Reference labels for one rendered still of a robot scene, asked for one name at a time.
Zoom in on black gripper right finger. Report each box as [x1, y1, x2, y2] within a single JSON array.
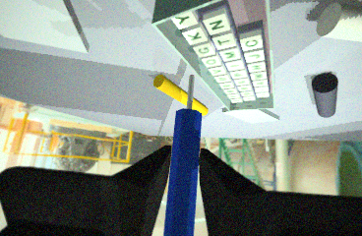
[[199, 148, 362, 236]]

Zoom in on yellow cylinder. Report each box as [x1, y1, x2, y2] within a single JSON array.
[[153, 75, 209, 115]]

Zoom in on white keyboard with keys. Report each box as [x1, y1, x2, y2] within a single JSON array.
[[151, 0, 275, 111]]

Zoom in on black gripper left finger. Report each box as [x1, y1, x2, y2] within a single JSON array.
[[0, 146, 172, 236]]

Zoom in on blue stylus with grey tip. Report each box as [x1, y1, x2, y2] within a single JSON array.
[[163, 75, 202, 236]]

